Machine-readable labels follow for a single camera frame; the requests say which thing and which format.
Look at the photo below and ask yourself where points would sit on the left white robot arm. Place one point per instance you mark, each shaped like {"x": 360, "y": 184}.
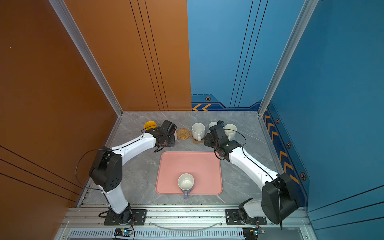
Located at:
{"x": 107, "y": 168}

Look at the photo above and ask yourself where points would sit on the purple handled white mug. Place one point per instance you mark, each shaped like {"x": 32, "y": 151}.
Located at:
{"x": 186, "y": 183}

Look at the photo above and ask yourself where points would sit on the aluminium corner post left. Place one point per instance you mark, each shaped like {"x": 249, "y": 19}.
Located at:
{"x": 75, "y": 34}

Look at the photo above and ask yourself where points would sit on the left circuit board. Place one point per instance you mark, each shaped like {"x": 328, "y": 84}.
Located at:
{"x": 124, "y": 234}

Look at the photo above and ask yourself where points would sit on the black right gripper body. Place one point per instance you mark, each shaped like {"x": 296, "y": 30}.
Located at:
{"x": 210, "y": 142}

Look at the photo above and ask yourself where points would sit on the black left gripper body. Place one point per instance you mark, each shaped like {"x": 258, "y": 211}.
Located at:
{"x": 170, "y": 141}

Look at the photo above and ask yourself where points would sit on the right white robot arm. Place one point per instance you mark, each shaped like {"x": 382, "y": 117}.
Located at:
{"x": 280, "y": 197}

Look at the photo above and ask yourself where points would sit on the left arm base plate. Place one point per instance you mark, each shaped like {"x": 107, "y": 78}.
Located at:
{"x": 135, "y": 217}

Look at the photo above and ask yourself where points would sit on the light blue mug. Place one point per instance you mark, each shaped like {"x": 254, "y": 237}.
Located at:
{"x": 212, "y": 124}

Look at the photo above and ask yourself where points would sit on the cork paw print coaster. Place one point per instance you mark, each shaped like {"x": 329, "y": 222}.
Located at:
{"x": 197, "y": 141}

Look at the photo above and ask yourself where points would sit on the woven rattan round coaster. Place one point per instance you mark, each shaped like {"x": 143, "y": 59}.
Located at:
{"x": 183, "y": 134}

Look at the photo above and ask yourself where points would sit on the right circuit board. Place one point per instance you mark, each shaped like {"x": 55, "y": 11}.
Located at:
{"x": 252, "y": 233}

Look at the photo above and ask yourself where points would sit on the yellow mug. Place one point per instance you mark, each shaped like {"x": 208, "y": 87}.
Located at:
{"x": 150, "y": 125}

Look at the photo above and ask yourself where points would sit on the aluminium corner post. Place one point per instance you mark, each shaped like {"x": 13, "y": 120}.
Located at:
{"x": 295, "y": 36}
{"x": 75, "y": 34}

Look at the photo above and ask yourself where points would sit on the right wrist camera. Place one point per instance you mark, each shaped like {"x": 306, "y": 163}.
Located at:
{"x": 220, "y": 123}

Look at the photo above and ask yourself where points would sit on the pink rectangular tray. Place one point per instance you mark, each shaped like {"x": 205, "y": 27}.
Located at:
{"x": 204, "y": 167}

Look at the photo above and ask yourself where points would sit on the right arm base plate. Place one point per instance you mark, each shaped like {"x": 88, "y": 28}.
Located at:
{"x": 239, "y": 217}

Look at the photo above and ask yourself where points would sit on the circuit board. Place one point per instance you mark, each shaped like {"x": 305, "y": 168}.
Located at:
{"x": 124, "y": 234}
{"x": 252, "y": 233}

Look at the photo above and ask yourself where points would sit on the aluminium corner post right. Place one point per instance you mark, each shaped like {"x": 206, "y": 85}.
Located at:
{"x": 295, "y": 36}

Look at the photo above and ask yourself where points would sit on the aluminium front rail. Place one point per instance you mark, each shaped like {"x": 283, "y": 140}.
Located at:
{"x": 180, "y": 222}

